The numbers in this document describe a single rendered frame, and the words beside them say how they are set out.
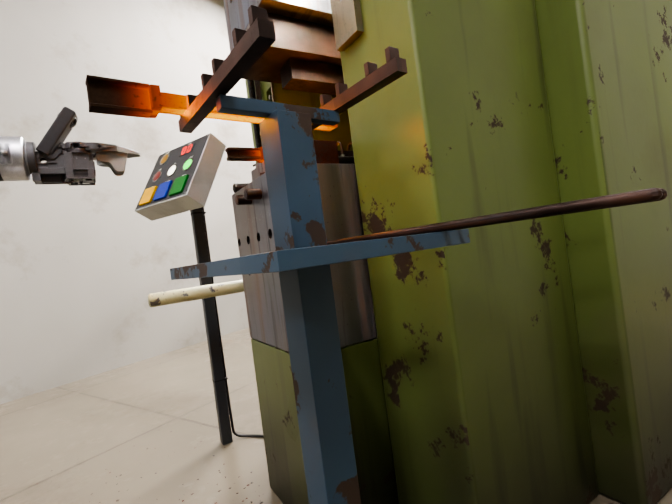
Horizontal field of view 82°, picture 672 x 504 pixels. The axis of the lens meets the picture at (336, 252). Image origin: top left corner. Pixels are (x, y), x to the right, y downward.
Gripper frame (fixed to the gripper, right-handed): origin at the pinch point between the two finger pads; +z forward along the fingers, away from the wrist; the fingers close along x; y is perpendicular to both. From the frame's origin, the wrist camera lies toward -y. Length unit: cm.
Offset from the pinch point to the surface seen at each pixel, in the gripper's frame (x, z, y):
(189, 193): -37.3, 18.9, 3.3
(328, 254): 68, 10, 30
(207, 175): -40.9, 26.7, -3.7
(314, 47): 7, 49, -29
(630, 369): 58, 92, 66
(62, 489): -68, -30, 100
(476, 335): 48, 54, 50
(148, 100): 37.8, -0.4, 3.1
